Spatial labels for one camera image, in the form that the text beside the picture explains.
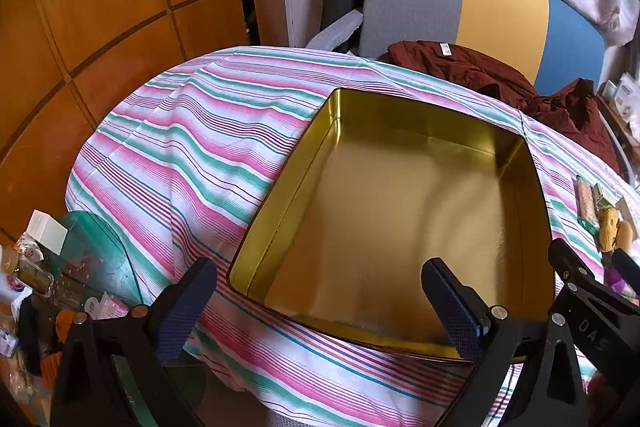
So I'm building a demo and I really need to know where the gold metal tin box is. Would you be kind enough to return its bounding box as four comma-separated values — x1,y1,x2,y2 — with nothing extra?
226,88,556,364

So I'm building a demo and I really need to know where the maroon garment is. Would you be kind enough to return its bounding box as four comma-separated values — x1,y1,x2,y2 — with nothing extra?
389,40,623,178

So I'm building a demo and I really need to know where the small white box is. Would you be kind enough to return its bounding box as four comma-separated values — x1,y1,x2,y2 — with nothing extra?
26,209,68,254

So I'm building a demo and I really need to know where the small green box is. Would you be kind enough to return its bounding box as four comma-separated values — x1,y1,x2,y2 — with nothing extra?
592,183,617,209

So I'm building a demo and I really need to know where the grey bed frame rail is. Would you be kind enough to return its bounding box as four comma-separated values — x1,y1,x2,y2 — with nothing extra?
602,117,636,188

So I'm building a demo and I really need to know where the white foam wrapped tube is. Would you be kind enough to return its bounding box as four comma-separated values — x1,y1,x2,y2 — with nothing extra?
305,9,363,54

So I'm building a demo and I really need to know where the white milk powder box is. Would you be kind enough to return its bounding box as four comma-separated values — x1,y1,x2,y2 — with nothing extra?
602,74,640,118

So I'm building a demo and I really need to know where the pink green striped blanket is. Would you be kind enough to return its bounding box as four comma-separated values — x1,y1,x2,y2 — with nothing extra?
65,46,640,427

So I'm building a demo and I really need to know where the green edged cracker packet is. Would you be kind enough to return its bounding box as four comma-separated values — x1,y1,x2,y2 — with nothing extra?
574,176,601,238

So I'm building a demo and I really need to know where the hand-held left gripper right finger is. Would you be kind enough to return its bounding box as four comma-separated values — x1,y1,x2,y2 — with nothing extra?
421,258,588,427

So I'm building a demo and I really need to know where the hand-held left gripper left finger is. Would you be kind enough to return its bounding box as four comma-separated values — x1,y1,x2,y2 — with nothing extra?
50,257,218,427

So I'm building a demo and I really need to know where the grey yellow blue headboard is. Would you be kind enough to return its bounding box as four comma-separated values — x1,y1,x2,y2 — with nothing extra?
359,0,607,98

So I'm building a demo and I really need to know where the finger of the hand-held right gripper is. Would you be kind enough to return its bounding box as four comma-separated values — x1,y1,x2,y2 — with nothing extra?
611,248,640,300
548,240,601,293

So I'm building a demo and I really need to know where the wooden desk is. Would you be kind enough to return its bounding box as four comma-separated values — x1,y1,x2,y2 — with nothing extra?
597,97,640,188

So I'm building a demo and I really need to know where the cream cardboard box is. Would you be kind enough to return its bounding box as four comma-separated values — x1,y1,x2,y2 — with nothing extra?
615,196,640,223

